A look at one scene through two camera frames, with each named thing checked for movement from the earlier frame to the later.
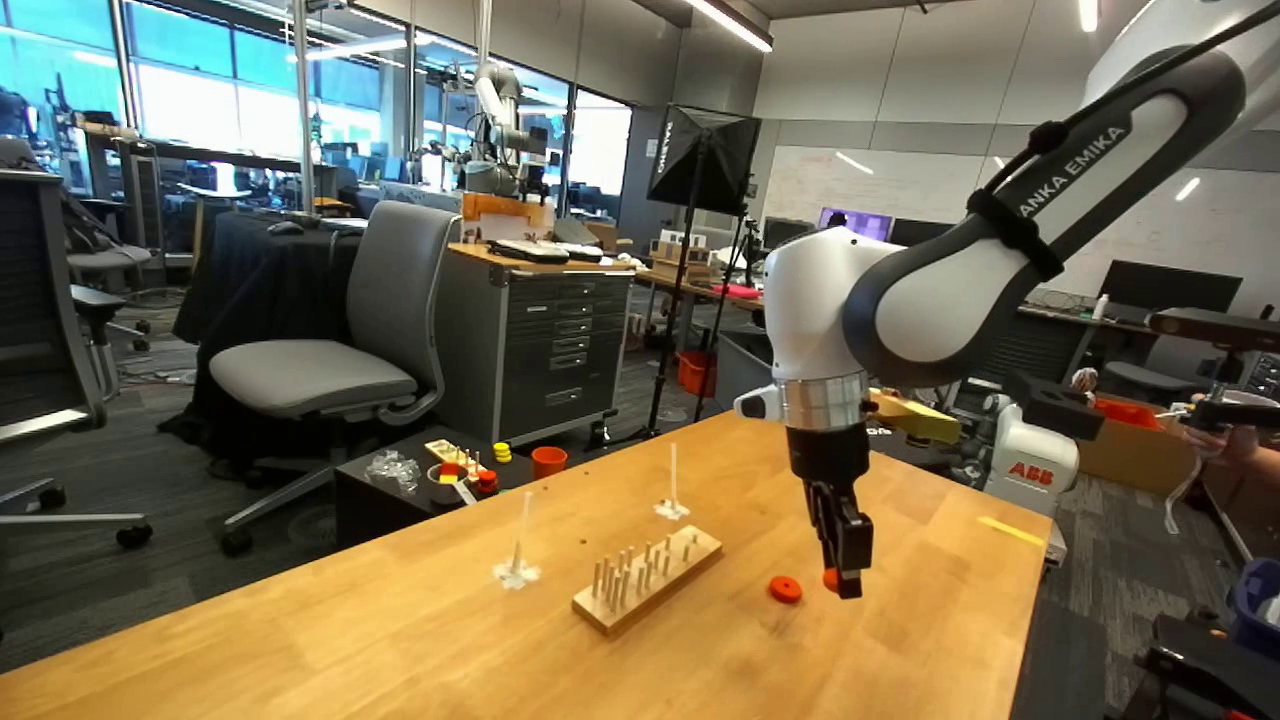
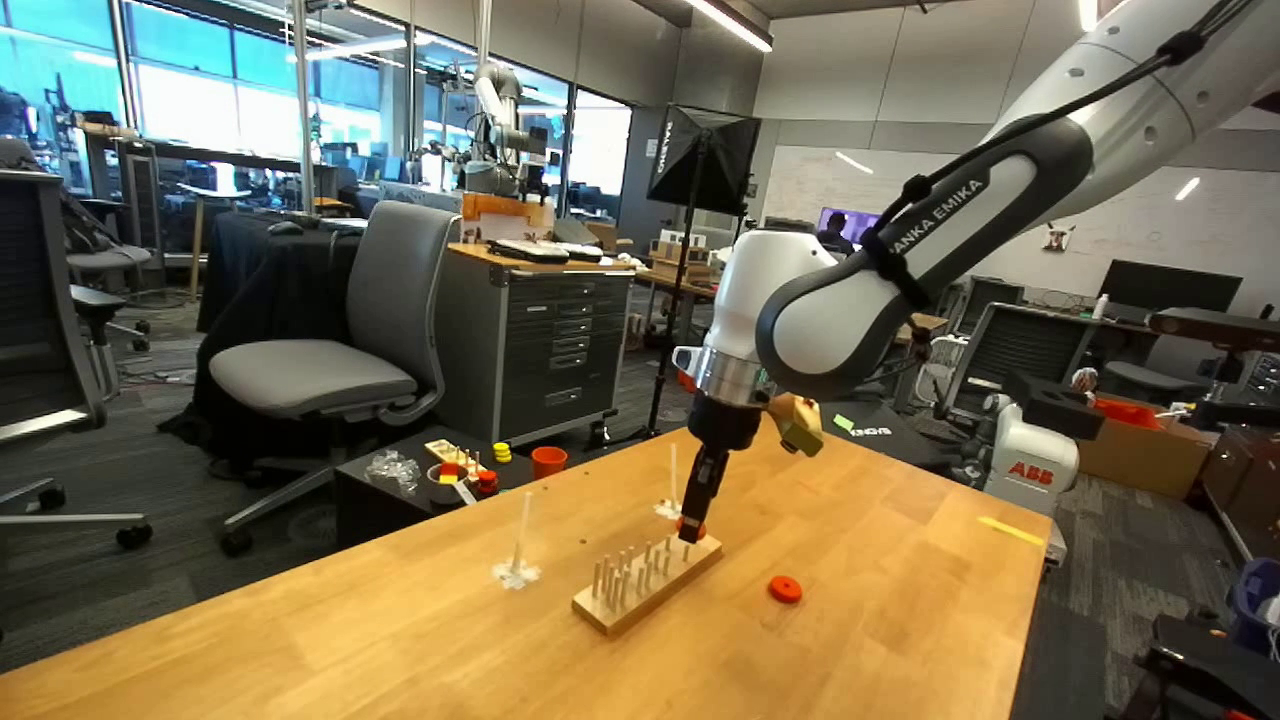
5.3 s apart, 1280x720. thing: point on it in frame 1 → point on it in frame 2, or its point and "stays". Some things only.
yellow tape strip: (998, 524) stays
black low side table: (430, 472) stays
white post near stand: (674, 509) stays
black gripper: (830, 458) → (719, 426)
